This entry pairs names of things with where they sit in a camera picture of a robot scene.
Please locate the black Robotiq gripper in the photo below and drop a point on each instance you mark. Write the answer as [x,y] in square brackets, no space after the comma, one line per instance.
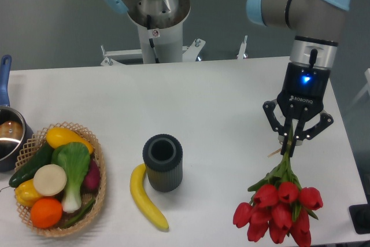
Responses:
[301,98]

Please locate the red tulip bouquet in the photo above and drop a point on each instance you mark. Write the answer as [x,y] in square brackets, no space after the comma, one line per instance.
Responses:
[279,206]

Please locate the dark grey ribbed vase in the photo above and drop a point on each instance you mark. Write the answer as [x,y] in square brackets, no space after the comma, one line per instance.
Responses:
[163,158]

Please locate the black device at edge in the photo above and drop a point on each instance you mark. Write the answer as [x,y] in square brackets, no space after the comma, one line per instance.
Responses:
[360,218]

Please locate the yellow banana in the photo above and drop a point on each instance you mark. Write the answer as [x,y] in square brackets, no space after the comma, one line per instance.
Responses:
[142,200]

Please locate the purple red onion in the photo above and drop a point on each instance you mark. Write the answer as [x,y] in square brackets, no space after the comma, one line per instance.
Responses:
[92,179]

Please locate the green bok choy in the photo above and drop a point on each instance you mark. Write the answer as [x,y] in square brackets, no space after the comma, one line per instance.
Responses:
[74,159]

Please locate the green bean pod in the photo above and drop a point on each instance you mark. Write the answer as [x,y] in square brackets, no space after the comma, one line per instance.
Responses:
[80,215]

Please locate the yellow squash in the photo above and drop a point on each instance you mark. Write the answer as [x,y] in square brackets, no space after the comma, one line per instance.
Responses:
[58,136]

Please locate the beige round disc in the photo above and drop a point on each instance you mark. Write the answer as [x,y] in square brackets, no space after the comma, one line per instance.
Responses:
[49,180]

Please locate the dark green cucumber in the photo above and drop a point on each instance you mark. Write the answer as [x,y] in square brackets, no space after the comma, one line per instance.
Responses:
[41,158]

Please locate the woven wicker basket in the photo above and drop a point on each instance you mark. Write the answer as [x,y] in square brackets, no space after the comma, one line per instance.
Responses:
[31,147]

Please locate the orange fruit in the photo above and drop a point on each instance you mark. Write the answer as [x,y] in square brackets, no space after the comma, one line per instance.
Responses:
[46,212]

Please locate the yellow bell pepper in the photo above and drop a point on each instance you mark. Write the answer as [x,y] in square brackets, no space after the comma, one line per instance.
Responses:
[26,194]

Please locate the white frame at right edge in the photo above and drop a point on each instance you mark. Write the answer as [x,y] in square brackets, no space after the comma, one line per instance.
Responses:
[363,94]

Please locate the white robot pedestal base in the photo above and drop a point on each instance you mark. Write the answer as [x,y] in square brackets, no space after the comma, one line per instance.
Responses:
[157,47]

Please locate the blue handled saucepan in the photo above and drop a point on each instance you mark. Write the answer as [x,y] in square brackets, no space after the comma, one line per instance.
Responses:
[14,129]

